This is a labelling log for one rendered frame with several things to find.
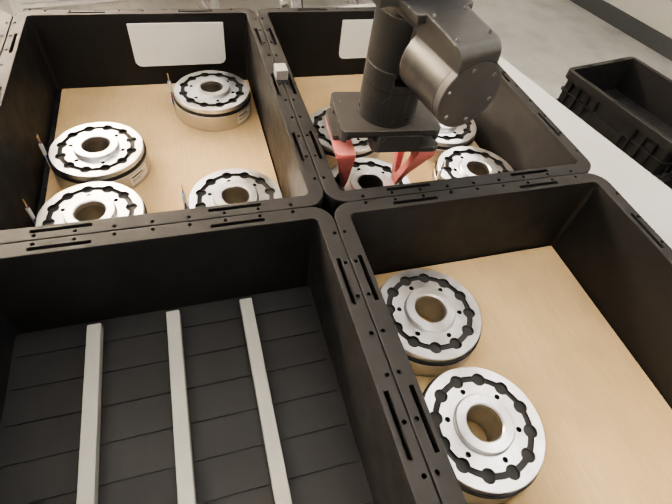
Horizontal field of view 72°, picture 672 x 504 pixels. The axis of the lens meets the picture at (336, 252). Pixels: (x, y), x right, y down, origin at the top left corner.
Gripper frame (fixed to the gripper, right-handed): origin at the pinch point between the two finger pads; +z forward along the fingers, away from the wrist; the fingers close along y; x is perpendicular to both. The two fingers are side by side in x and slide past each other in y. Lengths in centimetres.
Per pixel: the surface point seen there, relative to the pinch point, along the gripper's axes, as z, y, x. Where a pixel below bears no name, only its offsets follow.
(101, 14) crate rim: -4.6, -30.4, 26.9
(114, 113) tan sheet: 5.0, -30.6, 19.4
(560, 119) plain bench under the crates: 18, 54, 33
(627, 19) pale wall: 88, 248, 227
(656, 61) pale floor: 94, 247, 187
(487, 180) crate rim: -6.4, 9.3, -7.8
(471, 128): 1.2, 17.2, 9.8
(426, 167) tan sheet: 4.2, 10.1, 5.6
